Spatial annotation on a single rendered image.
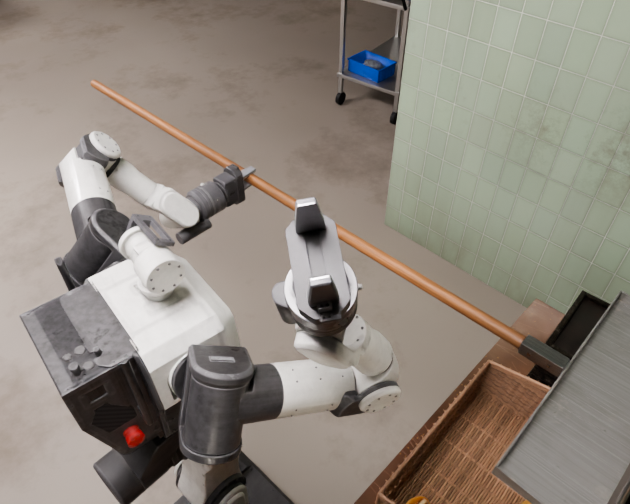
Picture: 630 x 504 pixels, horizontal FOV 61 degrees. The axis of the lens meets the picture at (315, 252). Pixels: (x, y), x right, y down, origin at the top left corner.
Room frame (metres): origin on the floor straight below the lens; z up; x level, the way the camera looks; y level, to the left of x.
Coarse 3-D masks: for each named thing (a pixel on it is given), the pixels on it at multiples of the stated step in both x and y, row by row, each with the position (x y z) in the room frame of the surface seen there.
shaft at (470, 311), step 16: (96, 80) 1.82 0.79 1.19; (112, 96) 1.71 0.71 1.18; (144, 112) 1.59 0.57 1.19; (160, 128) 1.51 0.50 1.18; (176, 128) 1.48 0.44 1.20; (192, 144) 1.40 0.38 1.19; (224, 160) 1.30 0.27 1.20; (256, 176) 1.22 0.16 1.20; (272, 192) 1.15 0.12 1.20; (336, 224) 1.01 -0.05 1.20; (352, 240) 0.96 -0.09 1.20; (368, 256) 0.92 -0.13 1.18; (384, 256) 0.90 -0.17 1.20; (400, 272) 0.85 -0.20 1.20; (416, 272) 0.84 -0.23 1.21; (432, 288) 0.80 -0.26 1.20; (448, 304) 0.76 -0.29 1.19; (464, 304) 0.75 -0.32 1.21; (480, 320) 0.71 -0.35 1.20; (496, 320) 0.70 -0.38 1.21; (512, 336) 0.66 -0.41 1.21
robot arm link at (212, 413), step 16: (256, 368) 0.47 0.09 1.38; (272, 368) 0.48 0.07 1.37; (192, 384) 0.43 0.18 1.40; (256, 384) 0.44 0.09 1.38; (272, 384) 0.45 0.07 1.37; (192, 400) 0.41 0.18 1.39; (208, 400) 0.40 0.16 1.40; (224, 400) 0.40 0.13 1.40; (240, 400) 0.41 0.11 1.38; (256, 400) 0.42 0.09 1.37; (272, 400) 0.43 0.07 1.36; (192, 416) 0.39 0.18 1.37; (208, 416) 0.39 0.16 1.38; (224, 416) 0.39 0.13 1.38; (240, 416) 0.40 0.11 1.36; (256, 416) 0.41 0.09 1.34; (272, 416) 0.42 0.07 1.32; (192, 432) 0.38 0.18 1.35; (208, 432) 0.37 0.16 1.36; (224, 432) 0.38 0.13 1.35; (240, 432) 0.39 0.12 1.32; (192, 448) 0.36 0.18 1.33; (208, 448) 0.36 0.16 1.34; (224, 448) 0.36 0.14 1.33
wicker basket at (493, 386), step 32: (480, 384) 0.92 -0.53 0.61; (512, 384) 0.86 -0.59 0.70; (544, 384) 0.81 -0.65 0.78; (448, 416) 0.76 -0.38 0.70; (480, 416) 0.82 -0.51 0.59; (512, 416) 0.82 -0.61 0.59; (416, 448) 0.65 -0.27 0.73; (448, 448) 0.72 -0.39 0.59; (480, 448) 0.72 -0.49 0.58; (416, 480) 0.62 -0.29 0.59; (448, 480) 0.62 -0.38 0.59; (480, 480) 0.62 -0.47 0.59
